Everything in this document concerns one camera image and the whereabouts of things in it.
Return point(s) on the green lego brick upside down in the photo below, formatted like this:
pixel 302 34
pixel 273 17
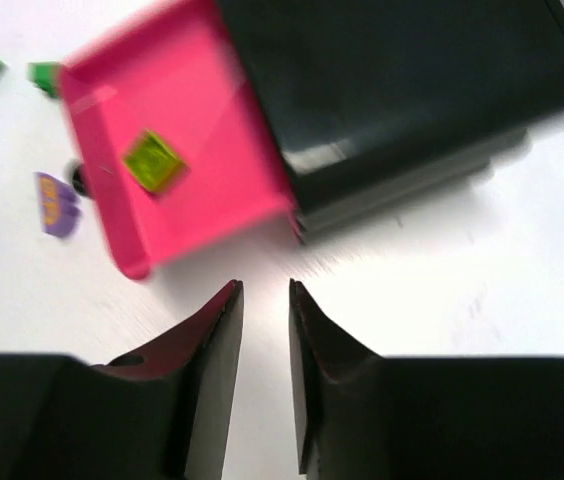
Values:
pixel 44 75

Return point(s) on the pink drawer with black knob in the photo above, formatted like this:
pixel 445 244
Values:
pixel 172 70

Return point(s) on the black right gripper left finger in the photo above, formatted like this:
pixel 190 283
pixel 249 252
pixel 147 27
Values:
pixel 160 411

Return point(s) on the purple curved butterfly lego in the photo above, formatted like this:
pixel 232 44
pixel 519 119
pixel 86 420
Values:
pixel 58 205

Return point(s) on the lime green lego brick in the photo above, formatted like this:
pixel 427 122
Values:
pixel 154 164

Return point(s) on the black drawer cabinet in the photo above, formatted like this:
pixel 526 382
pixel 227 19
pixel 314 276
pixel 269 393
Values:
pixel 370 101

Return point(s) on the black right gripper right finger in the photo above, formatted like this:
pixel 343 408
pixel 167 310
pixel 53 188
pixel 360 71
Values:
pixel 359 415

